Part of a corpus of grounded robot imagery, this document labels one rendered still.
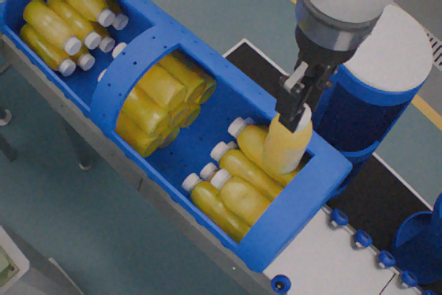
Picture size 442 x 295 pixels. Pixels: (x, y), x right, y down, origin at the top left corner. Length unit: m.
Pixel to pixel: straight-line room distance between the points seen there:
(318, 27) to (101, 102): 0.62
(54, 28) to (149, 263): 1.18
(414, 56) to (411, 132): 1.15
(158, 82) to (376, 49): 0.57
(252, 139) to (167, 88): 0.19
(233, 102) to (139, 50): 0.28
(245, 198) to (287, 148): 0.24
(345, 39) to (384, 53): 0.83
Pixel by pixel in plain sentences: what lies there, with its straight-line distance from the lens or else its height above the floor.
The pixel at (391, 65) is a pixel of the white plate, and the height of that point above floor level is 1.04.
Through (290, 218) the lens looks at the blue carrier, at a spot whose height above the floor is 1.22.
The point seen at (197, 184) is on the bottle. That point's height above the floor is 1.05.
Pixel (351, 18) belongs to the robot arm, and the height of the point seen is 1.71.
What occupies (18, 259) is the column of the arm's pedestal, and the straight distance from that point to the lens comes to 1.20.
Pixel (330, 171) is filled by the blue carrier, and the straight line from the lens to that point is 0.98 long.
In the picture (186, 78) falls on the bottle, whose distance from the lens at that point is 1.14.
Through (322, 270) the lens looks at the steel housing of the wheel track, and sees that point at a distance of 1.24.
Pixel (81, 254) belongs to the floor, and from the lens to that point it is 2.21.
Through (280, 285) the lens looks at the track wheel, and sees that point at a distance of 1.17.
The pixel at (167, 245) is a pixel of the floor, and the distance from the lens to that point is 2.17.
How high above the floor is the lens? 2.12
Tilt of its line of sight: 67 degrees down
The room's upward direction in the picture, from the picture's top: 7 degrees clockwise
